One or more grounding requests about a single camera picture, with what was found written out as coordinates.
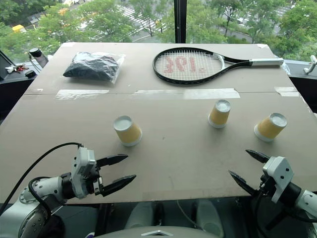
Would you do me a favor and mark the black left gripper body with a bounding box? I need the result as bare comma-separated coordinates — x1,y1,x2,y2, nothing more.
92,162,104,196

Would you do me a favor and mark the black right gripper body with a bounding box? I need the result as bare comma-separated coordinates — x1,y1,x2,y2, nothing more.
257,173,276,198

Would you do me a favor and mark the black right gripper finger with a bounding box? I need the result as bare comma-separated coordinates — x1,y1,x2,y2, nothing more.
228,170,260,197
245,149,271,164

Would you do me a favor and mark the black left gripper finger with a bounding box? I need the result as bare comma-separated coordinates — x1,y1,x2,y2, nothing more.
101,174,137,198
96,154,129,170

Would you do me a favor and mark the yellow paper cup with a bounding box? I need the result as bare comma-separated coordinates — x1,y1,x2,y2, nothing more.
253,113,288,143
113,115,143,147
207,99,231,129

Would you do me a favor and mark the grey rounded shape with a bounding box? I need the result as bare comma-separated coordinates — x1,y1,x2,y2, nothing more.
123,201,160,230
195,199,225,238

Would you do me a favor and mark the silver robot torso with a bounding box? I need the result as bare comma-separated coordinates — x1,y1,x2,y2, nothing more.
93,224,208,238

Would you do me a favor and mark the brown cardboard sheet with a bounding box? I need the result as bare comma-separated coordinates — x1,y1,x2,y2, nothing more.
0,92,317,205
24,42,302,95

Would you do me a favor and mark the clear tape strip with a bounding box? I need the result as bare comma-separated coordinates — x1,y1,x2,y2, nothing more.
55,89,110,100
274,86,301,97
133,88,241,100

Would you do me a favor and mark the plastic bag with dark cloth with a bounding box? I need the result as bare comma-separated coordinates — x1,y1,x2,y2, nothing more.
62,51,126,84

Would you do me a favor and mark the black and white tennis racket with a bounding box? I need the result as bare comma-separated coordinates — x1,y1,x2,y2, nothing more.
152,47,284,87

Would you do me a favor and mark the black side desk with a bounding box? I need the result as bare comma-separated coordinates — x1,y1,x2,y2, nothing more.
0,49,42,122

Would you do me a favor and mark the black bottle with round cap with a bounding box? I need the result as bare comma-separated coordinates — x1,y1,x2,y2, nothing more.
28,48,50,73

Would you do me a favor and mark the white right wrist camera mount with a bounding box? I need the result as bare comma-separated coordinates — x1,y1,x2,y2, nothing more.
262,156,295,204

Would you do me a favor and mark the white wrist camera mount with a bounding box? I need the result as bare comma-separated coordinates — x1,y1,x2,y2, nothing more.
262,156,295,204
71,147,97,199

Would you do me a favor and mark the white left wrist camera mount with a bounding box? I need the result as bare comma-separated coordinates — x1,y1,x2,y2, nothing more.
71,147,97,199

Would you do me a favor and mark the thin white cable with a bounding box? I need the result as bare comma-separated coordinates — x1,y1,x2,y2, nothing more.
176,200,200,230

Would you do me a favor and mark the black window frame post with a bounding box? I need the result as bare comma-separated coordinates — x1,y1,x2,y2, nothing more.
173,0,187,43

